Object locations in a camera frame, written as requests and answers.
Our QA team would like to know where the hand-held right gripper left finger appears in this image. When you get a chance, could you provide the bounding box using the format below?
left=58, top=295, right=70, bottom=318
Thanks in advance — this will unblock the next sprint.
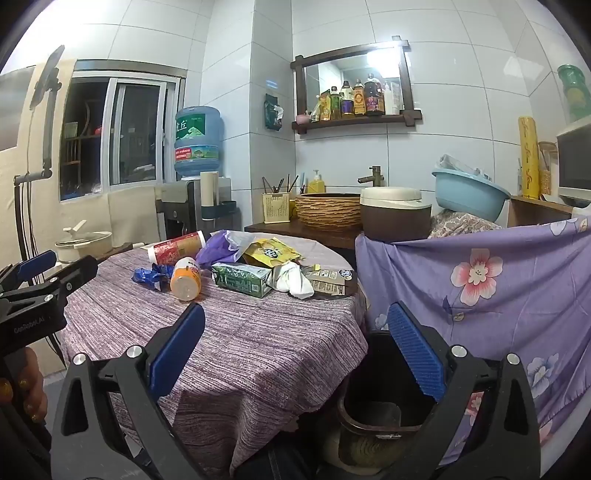
left=51, top=302, right=206, bottom=480

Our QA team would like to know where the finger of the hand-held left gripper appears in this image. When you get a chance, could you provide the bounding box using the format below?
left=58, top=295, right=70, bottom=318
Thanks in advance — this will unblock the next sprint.
left=0, top=249, right=57, bottom=291
left=21, top=255, right=99, bottom=308

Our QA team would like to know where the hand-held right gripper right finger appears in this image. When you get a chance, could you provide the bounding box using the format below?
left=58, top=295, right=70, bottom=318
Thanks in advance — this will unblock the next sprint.
left=387, top=301, right=542, bottom=480

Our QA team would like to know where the dark brown trash bin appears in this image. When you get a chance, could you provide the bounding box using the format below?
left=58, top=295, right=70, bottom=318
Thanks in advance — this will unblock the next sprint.
left=335, top=329, right=455, bottom=462

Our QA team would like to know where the orange yellow snack canister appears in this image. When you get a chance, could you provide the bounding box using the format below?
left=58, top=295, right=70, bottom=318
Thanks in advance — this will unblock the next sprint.
left=170, top=257, right=202, bottom=302

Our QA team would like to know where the green white drink carton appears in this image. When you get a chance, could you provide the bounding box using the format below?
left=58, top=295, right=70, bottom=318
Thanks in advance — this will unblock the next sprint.
left=211, top=262, right=274, bottom=299

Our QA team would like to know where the red paper cup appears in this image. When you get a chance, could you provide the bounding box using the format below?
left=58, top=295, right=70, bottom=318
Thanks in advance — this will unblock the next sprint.
left=148, top=231, right=207, bottom=267

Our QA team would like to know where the brown snack bag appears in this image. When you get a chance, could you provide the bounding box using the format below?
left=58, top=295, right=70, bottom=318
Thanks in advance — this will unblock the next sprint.
left=302, top=265, right=358, bottom=298

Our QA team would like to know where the yellow snack bag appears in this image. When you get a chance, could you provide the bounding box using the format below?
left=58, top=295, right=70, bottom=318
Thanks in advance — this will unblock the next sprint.
left=242, top=237, right=303, bottom=269

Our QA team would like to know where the white tissue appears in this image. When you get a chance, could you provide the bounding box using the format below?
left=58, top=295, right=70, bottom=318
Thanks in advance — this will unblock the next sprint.
left=272, top=261, right=315, bottom=300

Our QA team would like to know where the person's left hand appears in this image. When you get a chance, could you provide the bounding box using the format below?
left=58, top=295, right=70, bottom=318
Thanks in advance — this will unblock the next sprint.
left=0, top=347, right=47, bottom=424

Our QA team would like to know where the white pot with lid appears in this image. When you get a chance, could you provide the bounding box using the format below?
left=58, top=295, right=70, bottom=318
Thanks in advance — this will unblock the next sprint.
left=55, top=220, right=114, bottom=264

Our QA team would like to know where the crumpled blue wrapper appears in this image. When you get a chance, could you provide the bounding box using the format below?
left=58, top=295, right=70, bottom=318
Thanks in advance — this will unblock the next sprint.
left=131, top=265, right=176, bottom=292

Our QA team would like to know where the purple striped tablecloth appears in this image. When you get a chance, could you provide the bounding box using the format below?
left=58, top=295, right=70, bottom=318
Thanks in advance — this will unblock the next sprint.
left=58, top=233, right=370, bottom=467

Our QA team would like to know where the purple floral cloth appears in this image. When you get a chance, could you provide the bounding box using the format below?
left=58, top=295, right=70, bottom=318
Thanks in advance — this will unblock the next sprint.
left=355, top=217, right=591, bottom=462

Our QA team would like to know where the purple plastic bag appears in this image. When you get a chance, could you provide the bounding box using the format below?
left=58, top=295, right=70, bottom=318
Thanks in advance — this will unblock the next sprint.
left=196, top=229, right=242, bottom=265

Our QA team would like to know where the grey water dispenser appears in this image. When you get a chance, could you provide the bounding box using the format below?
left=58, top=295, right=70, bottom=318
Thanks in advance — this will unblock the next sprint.
left=154, top=178, right=241, bottom=238

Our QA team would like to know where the paisley patterned cloth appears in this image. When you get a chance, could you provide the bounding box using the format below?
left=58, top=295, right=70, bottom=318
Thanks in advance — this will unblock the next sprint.
left=427, top=210, right=504, bottom=238

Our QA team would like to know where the brown and cream rice cooker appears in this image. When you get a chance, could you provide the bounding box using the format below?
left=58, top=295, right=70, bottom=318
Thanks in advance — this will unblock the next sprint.
left=359, top=186, right=433, bottom=241

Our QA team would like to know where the black phone stand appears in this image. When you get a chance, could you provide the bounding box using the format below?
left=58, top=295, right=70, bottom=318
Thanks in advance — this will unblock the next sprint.
left=13, top=45, right=65, bottom=287

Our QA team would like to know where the sliding aluminium window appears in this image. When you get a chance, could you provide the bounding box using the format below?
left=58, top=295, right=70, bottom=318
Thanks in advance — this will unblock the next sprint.
left=59, top=60, right=188, bottom=201

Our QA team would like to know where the beige paper cup stack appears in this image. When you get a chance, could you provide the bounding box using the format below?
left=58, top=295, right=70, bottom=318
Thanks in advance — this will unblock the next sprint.
left=200, top=171, right=219, bottom=217

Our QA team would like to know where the woven wicker basket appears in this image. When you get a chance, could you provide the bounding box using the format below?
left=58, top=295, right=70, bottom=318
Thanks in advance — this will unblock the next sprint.
left=294, top=193, right=363, bottom=232

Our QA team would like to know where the light blue plastic basin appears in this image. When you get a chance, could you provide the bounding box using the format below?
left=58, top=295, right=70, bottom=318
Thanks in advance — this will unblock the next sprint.
left=431, top=168, right=512, bottom=222

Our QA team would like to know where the dark wooden counter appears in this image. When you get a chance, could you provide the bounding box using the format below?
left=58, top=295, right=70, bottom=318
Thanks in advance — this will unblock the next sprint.
left=244, top=222, right=365, bottom=251

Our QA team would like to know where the cream chopstick holder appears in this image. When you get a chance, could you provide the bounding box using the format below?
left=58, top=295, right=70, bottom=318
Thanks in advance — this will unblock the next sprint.
left=262, top=192, right=291, bottom=224

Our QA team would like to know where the blue water jug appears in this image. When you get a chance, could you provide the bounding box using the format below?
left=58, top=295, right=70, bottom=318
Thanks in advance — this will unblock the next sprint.
left=174, top=106, right=225, bottom=181

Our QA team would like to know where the brown wooden cabinet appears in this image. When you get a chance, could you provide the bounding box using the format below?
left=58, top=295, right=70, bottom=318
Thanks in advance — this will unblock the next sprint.
left=507, top=195, right=575, bottom=228

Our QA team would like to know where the clear plastic lid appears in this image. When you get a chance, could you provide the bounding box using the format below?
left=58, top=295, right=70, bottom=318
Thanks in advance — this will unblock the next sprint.
left=438, top=154, right=491, bottom=181

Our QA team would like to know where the bundle of dark chopsticks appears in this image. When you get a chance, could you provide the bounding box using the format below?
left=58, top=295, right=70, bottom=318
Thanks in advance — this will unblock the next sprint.
left=262, top=174, right=300, bottom=195

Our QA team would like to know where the glass jar of grains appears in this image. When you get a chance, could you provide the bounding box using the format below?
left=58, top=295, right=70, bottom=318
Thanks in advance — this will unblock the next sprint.
left=538, top=141, right=559, bottom=197

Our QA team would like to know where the yellow wrapped roll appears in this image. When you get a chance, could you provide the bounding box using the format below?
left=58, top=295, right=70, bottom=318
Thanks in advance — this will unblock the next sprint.
left=518, top=116, right=541, bottom=200

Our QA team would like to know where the white microwave oven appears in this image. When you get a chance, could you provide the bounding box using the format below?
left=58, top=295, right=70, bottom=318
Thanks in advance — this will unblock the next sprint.
left=555, top=115, right=591, bottom=208

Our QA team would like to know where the large dark sauce bottle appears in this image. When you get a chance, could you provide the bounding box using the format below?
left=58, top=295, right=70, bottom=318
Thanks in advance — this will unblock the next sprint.
left=364, top=74, right=385, bottom=116

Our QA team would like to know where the green packet on hook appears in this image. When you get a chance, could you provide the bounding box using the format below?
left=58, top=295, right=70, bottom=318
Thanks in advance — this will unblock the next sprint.
left=264, top=93, right=284, bottom=131

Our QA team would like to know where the wooden framed mirror shelf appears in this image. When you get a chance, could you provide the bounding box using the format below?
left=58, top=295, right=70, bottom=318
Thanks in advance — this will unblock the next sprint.
left=290, top=36, right=423, bottom=134

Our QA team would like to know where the green plastic container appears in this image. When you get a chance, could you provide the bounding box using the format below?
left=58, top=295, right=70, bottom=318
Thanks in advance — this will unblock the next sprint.
left=557, top=64, right=591, bottom=123

